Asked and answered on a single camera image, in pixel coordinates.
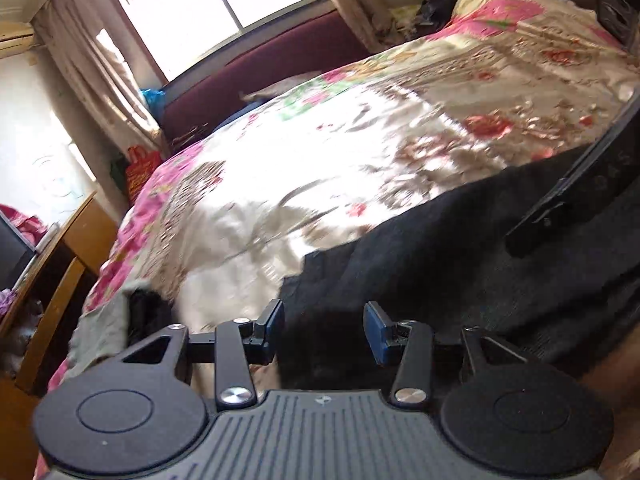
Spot black knit pants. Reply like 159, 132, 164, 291
277, 151, 639, 402

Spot wooden desk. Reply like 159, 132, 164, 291
1, 196, 117, 479

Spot floral satin bedspread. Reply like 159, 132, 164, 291
36, 0, 639, 479

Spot black bag on nightstand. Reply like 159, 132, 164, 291
416, 0, 458, 35

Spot red shopping bag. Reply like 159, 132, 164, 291
125, 145, 163, 204

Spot blue plastic bag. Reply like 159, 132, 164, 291
141, 88, 166, 122

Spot left beige curtain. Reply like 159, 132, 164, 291
32, 0, 168, 155

